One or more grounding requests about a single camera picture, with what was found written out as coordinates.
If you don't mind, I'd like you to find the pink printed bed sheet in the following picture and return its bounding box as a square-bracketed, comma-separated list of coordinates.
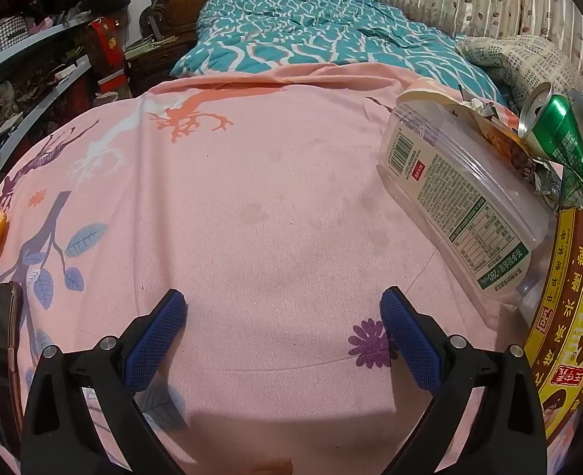
[0, 62, 570, 475]

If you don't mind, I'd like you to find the green drink can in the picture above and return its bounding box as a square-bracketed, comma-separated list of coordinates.
[518, 82, 583, 213]

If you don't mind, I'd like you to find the clear plastic jar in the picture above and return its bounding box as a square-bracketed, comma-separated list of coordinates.
[377, 101, 557, 305]

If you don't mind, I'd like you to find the grey metal shelf rack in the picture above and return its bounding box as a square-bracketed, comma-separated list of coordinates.
[0, 10, 104, 209]

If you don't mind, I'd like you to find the wooden nightstand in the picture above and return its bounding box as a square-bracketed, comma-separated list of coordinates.
[126, 34, 198, 97]

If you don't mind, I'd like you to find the brown printed snack packet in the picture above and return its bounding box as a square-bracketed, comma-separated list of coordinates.
[400, 84, 537, 171]

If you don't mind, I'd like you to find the teal patterned quilt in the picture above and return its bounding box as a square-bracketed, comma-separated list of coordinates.
[170, 0, 507, 105]

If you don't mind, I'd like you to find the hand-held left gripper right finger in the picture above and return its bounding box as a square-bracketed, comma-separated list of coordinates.
[379, 286, 550, 475]

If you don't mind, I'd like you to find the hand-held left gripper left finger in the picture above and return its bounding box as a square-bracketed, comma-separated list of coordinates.
[20, 288, 189, 475]

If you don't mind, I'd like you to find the red gift bag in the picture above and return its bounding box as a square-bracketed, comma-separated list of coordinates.
[88, 17, 129, 95]

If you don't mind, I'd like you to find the houndstooth bag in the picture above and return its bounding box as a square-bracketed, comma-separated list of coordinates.
[0, 16, 27, 45]

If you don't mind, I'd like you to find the crumpled silver foil wrapper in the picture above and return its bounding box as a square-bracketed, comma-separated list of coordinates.
[529, 156, 563, 209]

